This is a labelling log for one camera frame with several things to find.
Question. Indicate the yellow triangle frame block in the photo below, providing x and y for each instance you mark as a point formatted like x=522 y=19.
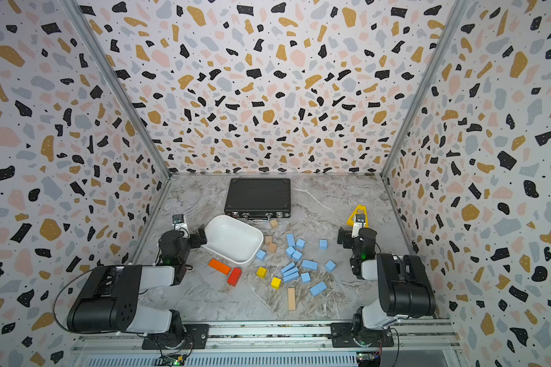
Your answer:
x=359 y=216

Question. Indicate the blue long block stack bottom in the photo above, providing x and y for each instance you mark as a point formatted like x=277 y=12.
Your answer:
x=291 y=277

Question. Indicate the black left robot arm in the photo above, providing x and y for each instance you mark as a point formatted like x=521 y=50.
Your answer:
x=109 y=300

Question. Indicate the yellow cube lower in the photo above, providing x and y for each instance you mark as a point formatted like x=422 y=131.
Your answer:
x=276 y=283

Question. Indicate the red block near orange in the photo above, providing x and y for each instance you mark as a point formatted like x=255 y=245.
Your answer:
x=234 y=277

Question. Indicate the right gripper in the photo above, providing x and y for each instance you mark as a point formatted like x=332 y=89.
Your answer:
x=348 y=235

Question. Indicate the plain wood cube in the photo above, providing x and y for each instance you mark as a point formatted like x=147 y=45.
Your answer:
x=272 y=247

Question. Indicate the blue long block stack top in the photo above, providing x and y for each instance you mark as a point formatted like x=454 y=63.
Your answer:
x=288 y=267

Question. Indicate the long speckled blue block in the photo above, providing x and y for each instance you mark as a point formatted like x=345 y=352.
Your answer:
x=290 y=240

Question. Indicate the yellow cube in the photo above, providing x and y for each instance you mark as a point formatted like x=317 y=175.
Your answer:
x=262 y=272
x=276 y=283

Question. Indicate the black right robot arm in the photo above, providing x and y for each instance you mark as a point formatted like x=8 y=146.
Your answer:
x=404 y=290

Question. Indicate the long natural wood block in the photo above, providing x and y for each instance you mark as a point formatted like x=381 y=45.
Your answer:
x=291 y=299

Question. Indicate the orange long block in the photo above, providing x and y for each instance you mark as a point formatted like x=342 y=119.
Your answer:
x=219 y=266

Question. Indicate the yellow cube left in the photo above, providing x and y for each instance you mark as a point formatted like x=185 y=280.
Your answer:
x=262 y=272

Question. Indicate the blue long block stack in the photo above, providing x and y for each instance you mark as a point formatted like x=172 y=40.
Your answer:
x=291 y=271
x=291 y=277
x=288 y=267

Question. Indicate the white plastic tub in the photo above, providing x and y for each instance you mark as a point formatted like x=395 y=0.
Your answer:
x=233 y=240

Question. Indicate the black ribbed carrying case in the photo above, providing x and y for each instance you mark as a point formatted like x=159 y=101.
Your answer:
x=259 y=199

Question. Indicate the blue long block stack middle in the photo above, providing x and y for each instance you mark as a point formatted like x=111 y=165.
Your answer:
x=291 y=271

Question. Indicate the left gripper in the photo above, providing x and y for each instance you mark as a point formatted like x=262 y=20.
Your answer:
x=195 y=242

